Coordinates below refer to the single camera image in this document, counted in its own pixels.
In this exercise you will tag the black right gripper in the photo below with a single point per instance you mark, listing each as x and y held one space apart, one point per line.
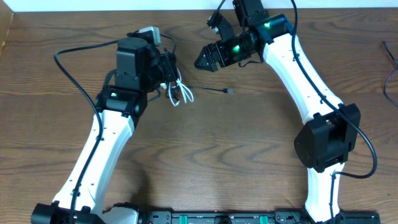
216 55

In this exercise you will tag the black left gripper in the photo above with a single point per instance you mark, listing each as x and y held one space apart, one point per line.
169 66

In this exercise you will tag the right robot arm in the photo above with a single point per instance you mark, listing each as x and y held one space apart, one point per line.
330 128

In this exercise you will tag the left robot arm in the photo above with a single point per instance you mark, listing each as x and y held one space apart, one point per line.
141 69

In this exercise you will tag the cardboard box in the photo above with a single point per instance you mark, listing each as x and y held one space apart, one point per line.
6 17

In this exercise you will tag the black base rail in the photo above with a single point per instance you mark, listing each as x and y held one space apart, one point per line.
233 217

